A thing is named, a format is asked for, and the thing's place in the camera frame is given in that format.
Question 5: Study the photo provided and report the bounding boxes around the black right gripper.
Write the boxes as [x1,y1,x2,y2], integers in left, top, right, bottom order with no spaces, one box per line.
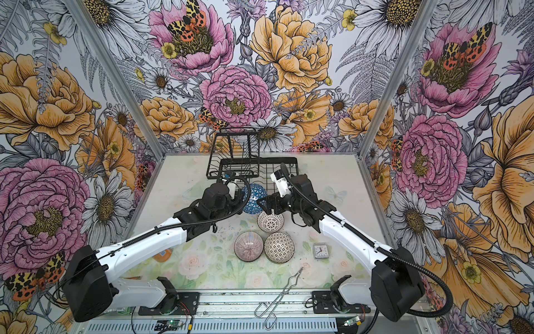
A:
[256,192,305,215]

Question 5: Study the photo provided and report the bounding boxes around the blue patterned bowl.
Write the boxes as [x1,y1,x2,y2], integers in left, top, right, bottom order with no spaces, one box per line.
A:
[243,184,268,215]

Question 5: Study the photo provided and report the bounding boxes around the white red diamond bowl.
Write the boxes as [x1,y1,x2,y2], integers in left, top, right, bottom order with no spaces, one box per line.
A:
[257,212,285,233]

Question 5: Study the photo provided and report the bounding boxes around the purple striped bowl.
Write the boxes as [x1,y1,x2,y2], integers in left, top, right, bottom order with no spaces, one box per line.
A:
[234,231,264,262]

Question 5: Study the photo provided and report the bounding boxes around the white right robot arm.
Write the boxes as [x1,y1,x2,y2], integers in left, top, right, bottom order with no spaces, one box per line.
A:
[258,170,425,321]

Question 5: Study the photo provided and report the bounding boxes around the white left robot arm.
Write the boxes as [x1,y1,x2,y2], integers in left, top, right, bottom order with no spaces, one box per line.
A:
[61,181,252,323]

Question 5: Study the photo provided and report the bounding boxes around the black white dotted bowl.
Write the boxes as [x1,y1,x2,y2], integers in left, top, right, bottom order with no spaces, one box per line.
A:
[264,232,295,264]

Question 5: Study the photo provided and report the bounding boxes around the small clear square clock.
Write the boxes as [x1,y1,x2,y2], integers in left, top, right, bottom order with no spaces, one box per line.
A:
[312,244,330,260]

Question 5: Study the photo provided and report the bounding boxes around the orange sticker on table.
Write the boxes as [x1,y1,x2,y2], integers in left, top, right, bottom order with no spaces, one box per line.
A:
[153,249,172,263]

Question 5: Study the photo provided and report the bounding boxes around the green circuit board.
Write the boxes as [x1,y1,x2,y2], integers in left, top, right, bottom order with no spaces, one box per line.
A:
[153,320,187,333]

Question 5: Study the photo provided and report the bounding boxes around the black wire dish rack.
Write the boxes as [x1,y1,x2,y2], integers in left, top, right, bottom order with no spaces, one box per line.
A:
[206,128,299,194]

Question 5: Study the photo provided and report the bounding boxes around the metal wire tongs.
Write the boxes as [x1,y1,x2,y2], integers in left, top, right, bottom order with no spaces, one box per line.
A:
[254,267,304,331]

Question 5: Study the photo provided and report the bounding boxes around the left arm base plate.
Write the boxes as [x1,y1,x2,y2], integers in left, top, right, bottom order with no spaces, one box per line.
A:
[138,276,200,316]

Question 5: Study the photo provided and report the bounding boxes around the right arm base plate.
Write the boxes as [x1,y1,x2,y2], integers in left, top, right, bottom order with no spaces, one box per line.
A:
[305,275,371,315]

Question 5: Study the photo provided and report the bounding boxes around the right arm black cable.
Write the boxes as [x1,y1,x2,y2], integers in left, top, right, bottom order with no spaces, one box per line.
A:
[279,162,454,318]

